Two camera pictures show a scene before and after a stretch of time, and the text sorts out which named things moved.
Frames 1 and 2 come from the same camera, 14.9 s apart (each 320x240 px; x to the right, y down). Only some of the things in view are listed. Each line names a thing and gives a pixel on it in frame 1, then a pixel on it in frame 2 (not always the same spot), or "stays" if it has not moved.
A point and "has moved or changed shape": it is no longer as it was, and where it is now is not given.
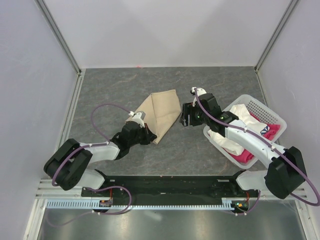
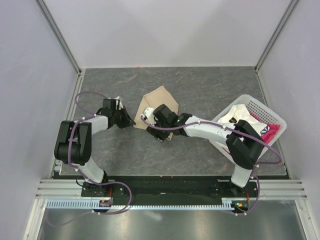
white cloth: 245,118 stays
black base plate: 168,188 stays
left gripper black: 149,136 to 127,121
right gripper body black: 197,118 to 161,134
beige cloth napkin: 161,109 has moved or changed shape
